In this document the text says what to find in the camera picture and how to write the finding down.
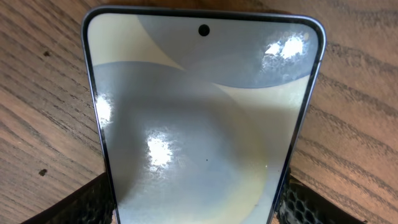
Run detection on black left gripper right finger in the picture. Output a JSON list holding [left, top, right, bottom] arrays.
[[275, 170, 365, 224]]

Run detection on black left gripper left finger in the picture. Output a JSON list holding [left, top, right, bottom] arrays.
[[22, 172, 115, 224]]

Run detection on blue Galaxy smartphone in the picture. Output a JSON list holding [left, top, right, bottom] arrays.
[[81, 5, 326, 223]]

